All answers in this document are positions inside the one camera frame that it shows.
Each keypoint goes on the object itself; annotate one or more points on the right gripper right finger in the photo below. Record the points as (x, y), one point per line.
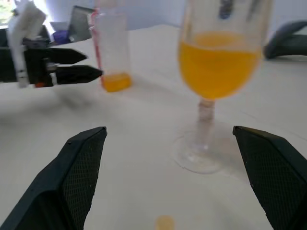
(275, 172)

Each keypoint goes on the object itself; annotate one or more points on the purple object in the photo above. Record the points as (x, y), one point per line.
(61, 37)

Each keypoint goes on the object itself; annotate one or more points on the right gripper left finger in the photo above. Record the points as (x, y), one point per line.
(60, 187)

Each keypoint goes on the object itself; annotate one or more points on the orange drink stain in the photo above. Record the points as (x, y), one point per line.
(164, 224)

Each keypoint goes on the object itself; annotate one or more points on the grey curved visor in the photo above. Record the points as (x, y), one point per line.
(287, 43)

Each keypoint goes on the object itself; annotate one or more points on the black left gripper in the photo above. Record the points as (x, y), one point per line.
(36, 67)

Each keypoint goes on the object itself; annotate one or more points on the clear bottle with orange drink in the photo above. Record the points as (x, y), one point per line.
(112, 48)

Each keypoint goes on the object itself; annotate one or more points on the dark laptop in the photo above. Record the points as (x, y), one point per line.
(79, 26)

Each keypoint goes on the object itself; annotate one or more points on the clear wine glass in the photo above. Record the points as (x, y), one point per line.
(216, 72)

